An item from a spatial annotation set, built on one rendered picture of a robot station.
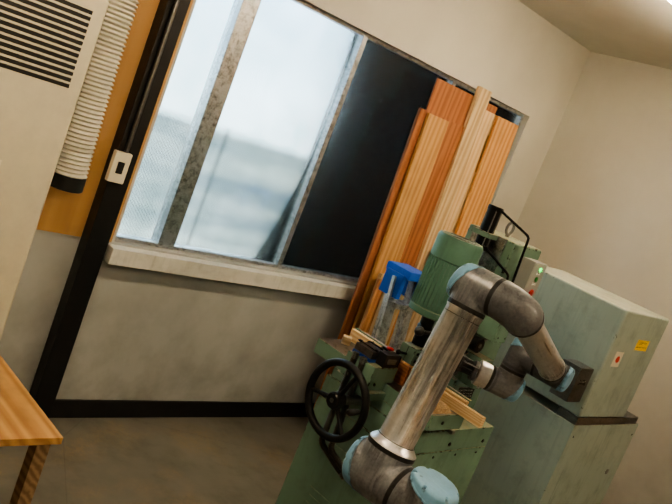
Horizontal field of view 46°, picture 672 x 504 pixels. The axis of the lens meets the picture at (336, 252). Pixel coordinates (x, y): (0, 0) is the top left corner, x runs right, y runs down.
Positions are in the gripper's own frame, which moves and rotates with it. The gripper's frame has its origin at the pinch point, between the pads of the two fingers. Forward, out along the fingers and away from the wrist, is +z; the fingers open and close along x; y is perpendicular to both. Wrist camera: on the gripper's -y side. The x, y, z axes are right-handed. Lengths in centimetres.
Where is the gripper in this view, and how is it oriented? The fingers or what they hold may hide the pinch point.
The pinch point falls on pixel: (422, 344)
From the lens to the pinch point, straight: 278.2
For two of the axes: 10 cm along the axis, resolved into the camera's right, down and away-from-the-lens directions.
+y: -0.3, 0.7, -10.0
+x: -4.3, 9.0, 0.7
